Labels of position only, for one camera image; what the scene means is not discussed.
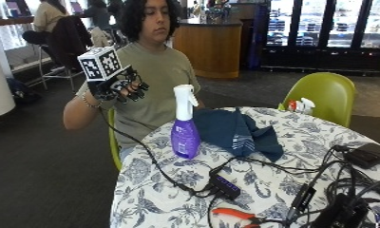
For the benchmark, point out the person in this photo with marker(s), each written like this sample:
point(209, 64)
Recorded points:
point(97, 14)
point(48, 15)
point(156, 72)

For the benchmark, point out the white marker cube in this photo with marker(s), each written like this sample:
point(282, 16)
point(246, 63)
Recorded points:
point(101, 63)

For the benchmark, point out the green plastic chair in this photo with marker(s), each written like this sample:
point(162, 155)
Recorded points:
point(323, 95)
point(113, 142)

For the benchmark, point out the purple spray bottle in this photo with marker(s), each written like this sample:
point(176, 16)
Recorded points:
point(184, 133)

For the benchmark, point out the metal bar stool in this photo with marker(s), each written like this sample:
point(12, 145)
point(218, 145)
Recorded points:
point(56, 74)

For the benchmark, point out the curved wooden counter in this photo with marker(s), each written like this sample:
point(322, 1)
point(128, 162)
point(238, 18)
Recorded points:
point(208, 47)

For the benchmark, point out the dark jacket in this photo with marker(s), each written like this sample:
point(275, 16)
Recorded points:
point(66, 41)

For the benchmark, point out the dark blue cloth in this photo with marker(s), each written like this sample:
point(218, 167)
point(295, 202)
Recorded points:
point(236, 129)

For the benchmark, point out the dark bag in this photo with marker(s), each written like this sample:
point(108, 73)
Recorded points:
point(20, 90)

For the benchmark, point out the floral blue white tablecloth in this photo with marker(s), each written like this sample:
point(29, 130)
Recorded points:
point(164, 196)

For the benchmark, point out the black usb hub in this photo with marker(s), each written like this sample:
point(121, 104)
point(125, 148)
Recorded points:
point(224, 186)

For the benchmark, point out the red topped bottle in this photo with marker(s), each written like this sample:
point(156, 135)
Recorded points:
point(290, 105)

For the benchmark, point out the white trigger spray bottle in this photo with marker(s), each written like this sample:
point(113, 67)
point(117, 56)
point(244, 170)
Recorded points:
point(306, 105)

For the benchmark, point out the glass door drinks fridge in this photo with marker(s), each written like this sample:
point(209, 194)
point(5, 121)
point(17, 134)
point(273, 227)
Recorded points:
point(323, 31)

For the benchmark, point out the black inline adapter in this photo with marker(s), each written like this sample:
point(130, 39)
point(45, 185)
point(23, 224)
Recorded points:
point(301, 199)

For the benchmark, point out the flat black box device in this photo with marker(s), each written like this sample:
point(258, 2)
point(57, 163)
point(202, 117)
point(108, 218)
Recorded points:
point(369, 154)

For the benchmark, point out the black camera device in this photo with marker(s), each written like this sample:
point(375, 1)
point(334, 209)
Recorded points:
point(341, 212)

